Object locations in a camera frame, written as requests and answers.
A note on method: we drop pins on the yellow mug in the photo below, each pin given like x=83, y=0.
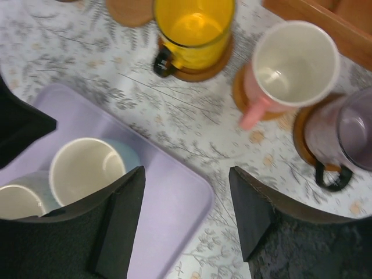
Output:
x=193, y=34

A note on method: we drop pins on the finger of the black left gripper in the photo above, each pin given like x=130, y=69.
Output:
x=21, y=125

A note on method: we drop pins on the dark brown coaster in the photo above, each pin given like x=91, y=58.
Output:
x=298, y=132
x=192, y=75

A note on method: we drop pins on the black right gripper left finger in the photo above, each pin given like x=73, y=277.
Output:
x=91, y=238

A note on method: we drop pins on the pink mug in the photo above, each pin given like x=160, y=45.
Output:
x=294, y=64

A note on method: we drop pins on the cream white mug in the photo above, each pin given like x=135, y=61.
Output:
x=26, y=196

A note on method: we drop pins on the orange wooden compartment box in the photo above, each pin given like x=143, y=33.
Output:
x=347, y=22

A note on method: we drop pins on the light wooden coaster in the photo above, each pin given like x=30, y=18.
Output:
x=241, y=100
x=130, y=13

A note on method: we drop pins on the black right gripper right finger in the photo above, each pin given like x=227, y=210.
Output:
x=283, y=238

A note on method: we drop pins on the lavender tray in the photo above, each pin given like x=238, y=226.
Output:
x=175, y=199

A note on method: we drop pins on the light blue mug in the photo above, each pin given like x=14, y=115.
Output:
x=84, y=166

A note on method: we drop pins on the purple mug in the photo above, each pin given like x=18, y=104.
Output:
x=338, y=134

